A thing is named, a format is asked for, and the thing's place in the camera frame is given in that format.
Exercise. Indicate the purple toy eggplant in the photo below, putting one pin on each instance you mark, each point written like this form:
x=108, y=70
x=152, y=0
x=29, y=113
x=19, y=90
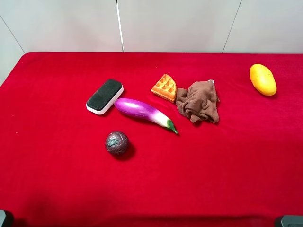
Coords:
x=138, y=109

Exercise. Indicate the black white board eraser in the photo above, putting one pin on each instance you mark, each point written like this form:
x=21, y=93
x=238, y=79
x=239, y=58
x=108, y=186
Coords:
x=105, y=97

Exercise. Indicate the orange toy waffle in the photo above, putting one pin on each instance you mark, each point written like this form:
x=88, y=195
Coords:
x=165, y=88

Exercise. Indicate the dark purple ball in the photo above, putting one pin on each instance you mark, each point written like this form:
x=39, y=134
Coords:
x=117, y=143

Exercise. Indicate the brown cloth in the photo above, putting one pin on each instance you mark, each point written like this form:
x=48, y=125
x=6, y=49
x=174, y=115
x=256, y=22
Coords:
x=198, y=102

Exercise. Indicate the orange toy mango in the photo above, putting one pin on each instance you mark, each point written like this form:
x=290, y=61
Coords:
x=263, y=79

